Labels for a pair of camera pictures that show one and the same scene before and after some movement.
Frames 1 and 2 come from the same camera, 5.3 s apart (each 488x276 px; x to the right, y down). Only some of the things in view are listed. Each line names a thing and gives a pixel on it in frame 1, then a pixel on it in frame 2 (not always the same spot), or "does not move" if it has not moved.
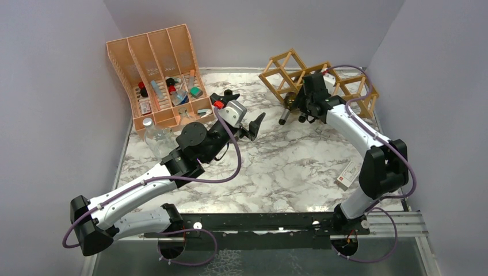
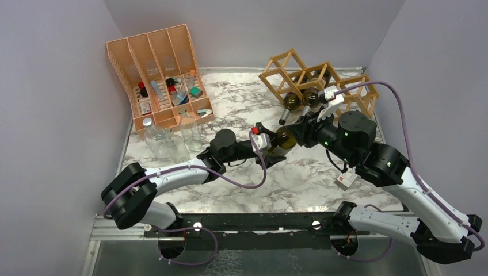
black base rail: [260, 230] does not move
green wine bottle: [228, 96] → [283, 149]
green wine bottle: [290, 103] does not move
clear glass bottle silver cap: [153, 139] does not move
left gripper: [253, 129] → [267, 160]
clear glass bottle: [168, 144] does not move
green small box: [196, 92] does not move
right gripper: [301, 99] → [305, 129]
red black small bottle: [170, 82] does not move
